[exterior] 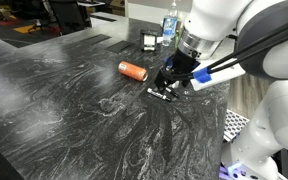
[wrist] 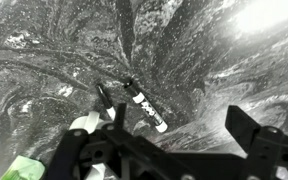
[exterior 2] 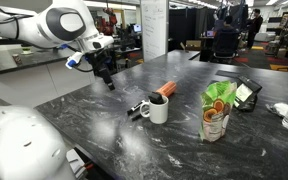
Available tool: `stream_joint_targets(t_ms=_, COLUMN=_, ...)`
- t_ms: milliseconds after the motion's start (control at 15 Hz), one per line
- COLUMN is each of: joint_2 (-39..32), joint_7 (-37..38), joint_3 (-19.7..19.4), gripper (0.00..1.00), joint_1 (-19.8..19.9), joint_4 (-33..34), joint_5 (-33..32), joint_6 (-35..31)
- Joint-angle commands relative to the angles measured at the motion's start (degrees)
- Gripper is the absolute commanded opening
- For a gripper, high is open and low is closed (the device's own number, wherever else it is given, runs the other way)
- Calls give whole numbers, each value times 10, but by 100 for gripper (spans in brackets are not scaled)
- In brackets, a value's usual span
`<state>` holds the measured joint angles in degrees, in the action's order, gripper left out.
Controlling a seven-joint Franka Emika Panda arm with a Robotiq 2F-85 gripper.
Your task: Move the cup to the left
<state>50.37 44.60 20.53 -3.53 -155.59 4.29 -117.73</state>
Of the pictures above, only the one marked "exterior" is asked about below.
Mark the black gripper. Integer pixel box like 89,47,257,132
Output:
154,49,202,99

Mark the black marker with white label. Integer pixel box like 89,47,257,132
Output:
146,87,172,103

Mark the blue tape wrap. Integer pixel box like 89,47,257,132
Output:
192,67,214,84

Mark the orange cylindrical container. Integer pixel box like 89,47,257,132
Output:
117,60,149,83

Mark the green bottle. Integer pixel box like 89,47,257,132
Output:
173,12,185,50

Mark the black box with white label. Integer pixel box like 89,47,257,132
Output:
139,28,162,52

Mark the clear plastic water bottle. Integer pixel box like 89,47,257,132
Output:
161,0,179,47

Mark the black table grommet plate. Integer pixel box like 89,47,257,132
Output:
81,33,112,46
104,40,136,55

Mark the perforated metal plate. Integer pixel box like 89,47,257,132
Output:
222,108,252,143

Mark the cardboard box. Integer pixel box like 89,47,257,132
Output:
110,0,127,17

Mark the white desk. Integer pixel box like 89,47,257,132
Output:
76,0,107,8

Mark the black office chair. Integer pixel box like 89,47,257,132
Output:
15,0,53,34
48,0,93,36

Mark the yellow floor mat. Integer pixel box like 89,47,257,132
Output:
12,24,42,35

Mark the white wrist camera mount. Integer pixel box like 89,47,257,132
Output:
189,63,247,92

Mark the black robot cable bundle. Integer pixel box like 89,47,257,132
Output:
159,16,288,83

